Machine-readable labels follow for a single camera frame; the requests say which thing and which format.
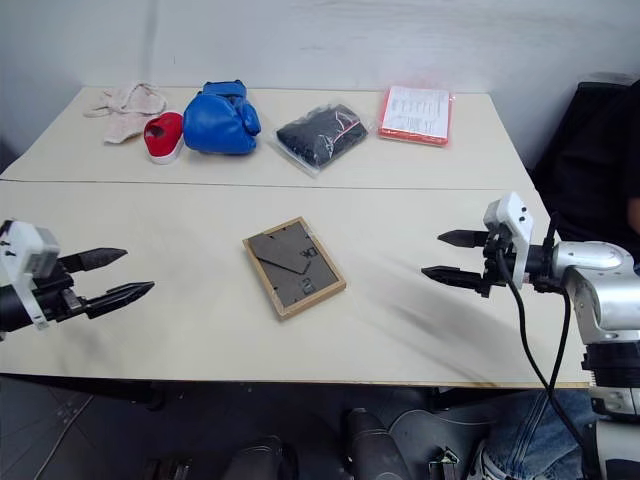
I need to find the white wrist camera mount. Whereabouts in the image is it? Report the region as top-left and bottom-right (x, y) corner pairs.
(482, 191), (536, 292)
(0, 218), (62, 332)

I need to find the pink white cloth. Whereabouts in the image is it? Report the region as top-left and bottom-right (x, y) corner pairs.
(82, 81), (169, 147)

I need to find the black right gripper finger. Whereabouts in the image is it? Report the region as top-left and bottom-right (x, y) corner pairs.
(437, 228), (489, 250)
(420, 265), (489, 297)

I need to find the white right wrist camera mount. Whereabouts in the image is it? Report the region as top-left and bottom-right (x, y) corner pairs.
(482, 191), (536, 292)

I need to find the wooden picture frame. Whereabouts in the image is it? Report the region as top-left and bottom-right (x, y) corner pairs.
(242, 215), (348, 322)

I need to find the blue boxing glove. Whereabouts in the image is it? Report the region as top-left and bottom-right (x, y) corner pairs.
(182, 79), (263, 157)

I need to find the dark rounded cylinder shape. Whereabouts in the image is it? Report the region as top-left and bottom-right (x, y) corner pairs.
(341, 407), (401, 480)

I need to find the red packet with printed sheet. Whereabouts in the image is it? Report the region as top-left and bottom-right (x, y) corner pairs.
(376, 84), (458, 151)

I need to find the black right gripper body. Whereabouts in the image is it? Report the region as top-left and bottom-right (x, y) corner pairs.
(480, 224), (519, 299)

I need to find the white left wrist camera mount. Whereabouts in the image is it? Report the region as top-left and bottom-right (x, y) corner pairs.
(0, 218), (62, 332)

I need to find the small red shoe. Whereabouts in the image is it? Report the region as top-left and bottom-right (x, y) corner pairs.
(143, 110), (186, 167)

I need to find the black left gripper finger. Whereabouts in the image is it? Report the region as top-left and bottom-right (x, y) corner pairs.
(84, 280), (157, 321)
(74, 247), (128, 274)

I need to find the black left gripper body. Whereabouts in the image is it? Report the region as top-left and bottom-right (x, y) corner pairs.
(28, 254), (91, 325)

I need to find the black garment in plastic bag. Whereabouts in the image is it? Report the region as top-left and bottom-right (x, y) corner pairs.
(271, 102), (372, 180)

